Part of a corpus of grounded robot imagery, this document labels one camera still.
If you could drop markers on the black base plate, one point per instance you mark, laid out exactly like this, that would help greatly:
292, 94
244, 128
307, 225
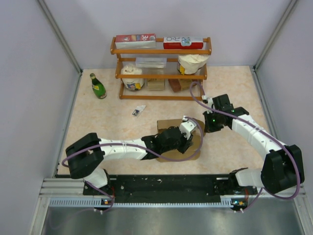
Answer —
174, 188

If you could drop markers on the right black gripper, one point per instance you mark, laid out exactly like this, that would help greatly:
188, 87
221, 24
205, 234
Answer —
209, 128

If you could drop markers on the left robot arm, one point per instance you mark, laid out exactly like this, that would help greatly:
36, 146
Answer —
85, 155

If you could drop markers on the small clear plastic packet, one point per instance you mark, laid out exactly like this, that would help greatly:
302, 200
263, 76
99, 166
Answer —
138, 110

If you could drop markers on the tan cardboard block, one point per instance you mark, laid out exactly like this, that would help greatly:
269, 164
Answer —
155, 84

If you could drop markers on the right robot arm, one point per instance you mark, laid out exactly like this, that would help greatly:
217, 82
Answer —
283, 164

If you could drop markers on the large white paper bag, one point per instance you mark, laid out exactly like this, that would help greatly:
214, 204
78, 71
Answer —
191, 63

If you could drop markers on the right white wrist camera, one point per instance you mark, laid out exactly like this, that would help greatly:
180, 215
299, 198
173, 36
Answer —
209, 102

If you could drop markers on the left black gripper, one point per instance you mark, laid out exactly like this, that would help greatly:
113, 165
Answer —
186, 144

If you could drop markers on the red white carton box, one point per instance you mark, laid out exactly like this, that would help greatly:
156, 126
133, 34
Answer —
184, 42

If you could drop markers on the brown brick package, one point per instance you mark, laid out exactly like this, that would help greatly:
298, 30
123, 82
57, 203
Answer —
178, 85

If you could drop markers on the green glass bottle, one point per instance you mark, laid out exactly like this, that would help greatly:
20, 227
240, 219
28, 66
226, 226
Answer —
97, 87

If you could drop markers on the grey slotted cable duct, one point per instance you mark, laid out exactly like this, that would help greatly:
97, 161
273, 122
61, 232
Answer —
105, 203

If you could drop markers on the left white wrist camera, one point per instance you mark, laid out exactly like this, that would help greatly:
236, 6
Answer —
187, 127

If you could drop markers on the clear plastic container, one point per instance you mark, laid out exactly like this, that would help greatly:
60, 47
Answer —
151, 62

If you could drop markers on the wooden three-tier shelf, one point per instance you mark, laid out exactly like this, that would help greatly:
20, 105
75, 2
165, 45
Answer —
127, 56

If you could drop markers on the small white flour bag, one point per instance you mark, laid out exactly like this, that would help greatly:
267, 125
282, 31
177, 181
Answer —
132, 82

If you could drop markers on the red silver foil box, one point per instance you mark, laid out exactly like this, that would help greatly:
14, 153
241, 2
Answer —
135, 41

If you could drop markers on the brown cardboard box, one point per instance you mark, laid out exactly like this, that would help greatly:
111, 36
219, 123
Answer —
162, 125

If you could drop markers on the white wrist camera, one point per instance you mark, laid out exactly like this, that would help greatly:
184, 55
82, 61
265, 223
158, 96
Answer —
209, 102
187, 127

